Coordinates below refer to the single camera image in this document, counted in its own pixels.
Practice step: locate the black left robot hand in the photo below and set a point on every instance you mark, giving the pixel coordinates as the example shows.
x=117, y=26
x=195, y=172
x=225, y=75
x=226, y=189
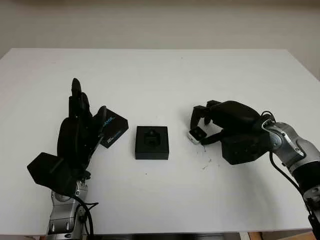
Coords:
x=72, y=137

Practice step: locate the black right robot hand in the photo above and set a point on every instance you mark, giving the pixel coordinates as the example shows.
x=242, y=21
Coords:
x=235, y=115

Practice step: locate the small silver depth camera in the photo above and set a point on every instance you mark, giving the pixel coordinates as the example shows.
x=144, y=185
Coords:
x=196, y=135

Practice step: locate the black RealSense box lid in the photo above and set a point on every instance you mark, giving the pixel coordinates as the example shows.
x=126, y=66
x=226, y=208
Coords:
x=116, y=127

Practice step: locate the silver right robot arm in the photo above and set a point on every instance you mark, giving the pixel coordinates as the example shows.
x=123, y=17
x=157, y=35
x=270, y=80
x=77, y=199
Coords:
x=292, y=145

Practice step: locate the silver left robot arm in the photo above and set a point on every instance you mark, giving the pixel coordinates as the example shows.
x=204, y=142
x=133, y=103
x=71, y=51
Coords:
x=62, y=215

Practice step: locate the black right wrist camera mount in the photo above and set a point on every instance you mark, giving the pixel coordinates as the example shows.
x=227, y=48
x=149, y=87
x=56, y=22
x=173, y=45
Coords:
x=242, y=150

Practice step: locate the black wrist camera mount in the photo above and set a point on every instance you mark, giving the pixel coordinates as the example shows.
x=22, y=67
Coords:
x=242, y=150
x=50, y=172

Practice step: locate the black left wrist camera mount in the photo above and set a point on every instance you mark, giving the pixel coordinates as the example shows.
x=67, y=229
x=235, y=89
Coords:
x=50, y=172

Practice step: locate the black camera box base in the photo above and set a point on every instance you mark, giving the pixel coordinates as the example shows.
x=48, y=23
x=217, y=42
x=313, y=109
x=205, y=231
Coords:
x=151, y=153

